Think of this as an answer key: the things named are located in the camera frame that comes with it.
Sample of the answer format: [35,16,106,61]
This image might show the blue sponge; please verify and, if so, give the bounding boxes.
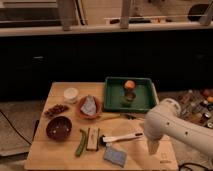
[103,147,127,167]

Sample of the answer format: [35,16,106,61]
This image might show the white handled black brush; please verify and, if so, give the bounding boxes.
[99,133,143,146]

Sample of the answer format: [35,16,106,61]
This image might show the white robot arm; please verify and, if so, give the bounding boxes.
[143,98,213,158]

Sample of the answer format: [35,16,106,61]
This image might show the grey blue cloth in bowl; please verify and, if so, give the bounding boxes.
[81,95,97,116]

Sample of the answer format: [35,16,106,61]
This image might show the dark purple bowl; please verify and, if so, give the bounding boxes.
[46,116,72,141]

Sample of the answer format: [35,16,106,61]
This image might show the small green can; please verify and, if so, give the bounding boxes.
[122,92,136,107]

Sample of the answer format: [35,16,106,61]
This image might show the green plastic tray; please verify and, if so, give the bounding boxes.
[103,77,157,114]

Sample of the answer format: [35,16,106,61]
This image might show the spice bottles on floor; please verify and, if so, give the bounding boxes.
[178,89,213,130]

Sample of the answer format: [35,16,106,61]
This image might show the wooden block eraser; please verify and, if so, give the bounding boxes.
[86,127,99,151]

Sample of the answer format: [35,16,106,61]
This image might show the orange ball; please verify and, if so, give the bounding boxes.
[124,80,136,90]

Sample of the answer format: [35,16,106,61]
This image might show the brown grape bunch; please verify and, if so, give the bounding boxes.
[44,104,69,118]

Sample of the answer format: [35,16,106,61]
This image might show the yellow handled knife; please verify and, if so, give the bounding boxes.
[98,113,145,121]

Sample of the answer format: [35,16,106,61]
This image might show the black cable on floor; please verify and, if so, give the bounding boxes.
[0,109,34,146]

